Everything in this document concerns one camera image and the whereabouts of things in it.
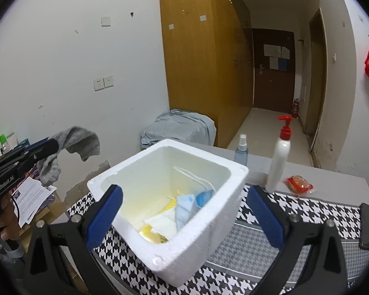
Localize printed paper sheets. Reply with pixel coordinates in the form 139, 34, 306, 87
12, 177, 57, 225

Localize white pump bottle red cap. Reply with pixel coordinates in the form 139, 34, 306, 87
264, 115, 292, 192

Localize light blue face mask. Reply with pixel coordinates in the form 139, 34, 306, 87
175, 194, 200, 231

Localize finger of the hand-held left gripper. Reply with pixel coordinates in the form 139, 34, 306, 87
6, 139, 60, 169
0, 143, 34, 163

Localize wooden wardrobe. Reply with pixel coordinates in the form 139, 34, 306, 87
158, 0, 253, 148

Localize red snack packet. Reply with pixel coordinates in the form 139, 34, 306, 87
283, 175, 314, 195

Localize grey sock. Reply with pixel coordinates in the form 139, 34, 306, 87
38, 126, 101, 187

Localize clear blue spray bottle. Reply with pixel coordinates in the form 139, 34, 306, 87
234, 133, 249, 166

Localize white face mask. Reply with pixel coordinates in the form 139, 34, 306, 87
143, 210, 179, 240

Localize wooden side door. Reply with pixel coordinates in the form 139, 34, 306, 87
304, 8, 328, 136

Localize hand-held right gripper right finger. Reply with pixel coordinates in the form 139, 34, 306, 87
247, 185, 350, 295

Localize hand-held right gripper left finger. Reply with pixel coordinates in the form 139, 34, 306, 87
23, 184, 124, 295

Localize houndstooth tablecloth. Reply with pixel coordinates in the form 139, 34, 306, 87
66, 184, 369, 295

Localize blue-grey cloth bundle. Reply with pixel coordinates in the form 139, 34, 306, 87
141, 109, 216, 148

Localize black phone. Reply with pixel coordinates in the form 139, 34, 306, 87
358, 203, 369, 250

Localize person's left hand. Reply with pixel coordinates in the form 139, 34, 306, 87
0, 197, 19, 238

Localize white paper notice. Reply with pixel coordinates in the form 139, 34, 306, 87
263, 44, 282, 57

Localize white foam box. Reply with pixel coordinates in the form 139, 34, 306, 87
87, 138, 249, 288

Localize dark brown door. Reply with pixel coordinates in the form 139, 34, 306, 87
251, 28, 296, 113

